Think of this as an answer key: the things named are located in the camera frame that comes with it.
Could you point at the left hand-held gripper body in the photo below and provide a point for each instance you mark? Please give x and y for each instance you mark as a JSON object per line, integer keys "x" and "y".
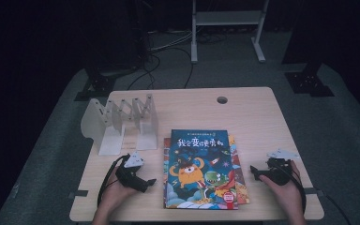
{"x": 128, "y": 178}

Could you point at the colourful animal picture book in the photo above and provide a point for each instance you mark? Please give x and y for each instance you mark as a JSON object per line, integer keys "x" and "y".
{"x": 242, "y": 187}

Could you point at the clear acrylic book rack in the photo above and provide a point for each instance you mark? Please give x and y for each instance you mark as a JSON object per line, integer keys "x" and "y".
{"x": 106, "y": 122}

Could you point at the white metal stand frame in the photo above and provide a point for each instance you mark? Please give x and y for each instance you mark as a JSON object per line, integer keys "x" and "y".
{"x": 228, "y": 18}

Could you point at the person's left hand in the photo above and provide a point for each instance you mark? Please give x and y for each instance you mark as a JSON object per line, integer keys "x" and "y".
{"x": 115, "y": 195}

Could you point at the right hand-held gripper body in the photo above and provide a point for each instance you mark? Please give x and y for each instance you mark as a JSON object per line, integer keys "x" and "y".
{"x": 279, "y": 173}

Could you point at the black stand base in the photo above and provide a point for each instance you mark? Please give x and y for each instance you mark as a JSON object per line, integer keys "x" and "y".
{"x": 307, "y": 82}
{"x": 97, "y": 87}

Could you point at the blue monster picture book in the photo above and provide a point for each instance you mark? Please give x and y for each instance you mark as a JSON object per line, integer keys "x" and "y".
{"x": 200, "y": 175}

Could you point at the grey tape strip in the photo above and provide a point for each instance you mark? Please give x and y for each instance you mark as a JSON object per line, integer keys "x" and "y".
{"x": 312, "y": 191}
{"x": 78, "y": 193}

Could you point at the person's right hand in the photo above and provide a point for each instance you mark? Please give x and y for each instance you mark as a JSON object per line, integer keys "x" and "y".
{"x": 290, "y": 197}

